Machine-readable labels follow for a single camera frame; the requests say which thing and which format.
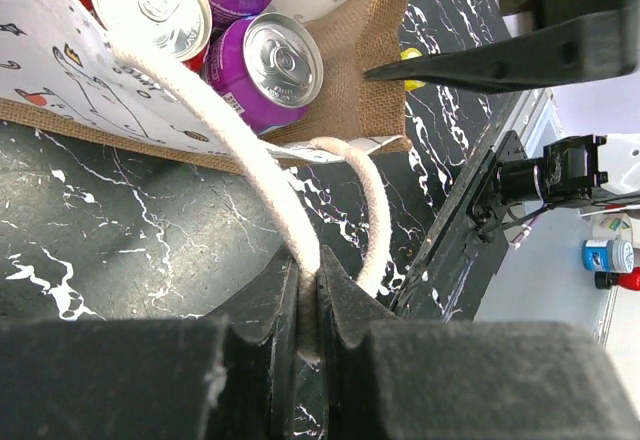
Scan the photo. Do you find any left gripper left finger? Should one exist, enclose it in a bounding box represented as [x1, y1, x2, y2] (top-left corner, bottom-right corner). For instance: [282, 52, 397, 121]
[1, 248, 299, 439]

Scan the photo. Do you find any red capped marker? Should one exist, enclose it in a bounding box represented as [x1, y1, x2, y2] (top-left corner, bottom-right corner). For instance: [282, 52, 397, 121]
[594, 267, 640, 291]

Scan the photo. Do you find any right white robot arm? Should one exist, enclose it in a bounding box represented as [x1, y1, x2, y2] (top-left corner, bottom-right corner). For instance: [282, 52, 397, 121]
[364, 0, 639, 208]

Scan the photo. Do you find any blue white small bottle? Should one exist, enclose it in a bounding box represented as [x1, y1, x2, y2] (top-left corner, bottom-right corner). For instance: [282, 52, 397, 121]
[582, 239, 635, 274]

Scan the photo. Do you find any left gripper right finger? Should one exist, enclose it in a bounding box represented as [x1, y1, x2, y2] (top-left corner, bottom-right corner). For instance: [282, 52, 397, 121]
[317, 248, 639, 439]

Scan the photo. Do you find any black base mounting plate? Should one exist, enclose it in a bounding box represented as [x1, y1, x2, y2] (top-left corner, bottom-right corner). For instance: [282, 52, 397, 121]
[390, 90, 552, 322]

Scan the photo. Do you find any yellow tape roll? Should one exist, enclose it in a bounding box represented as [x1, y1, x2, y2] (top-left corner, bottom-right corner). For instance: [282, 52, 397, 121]
[399, 47, 427, 92]

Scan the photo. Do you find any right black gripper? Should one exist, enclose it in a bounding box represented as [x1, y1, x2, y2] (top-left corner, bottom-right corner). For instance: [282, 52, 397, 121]
[364, 0, 639, 94]

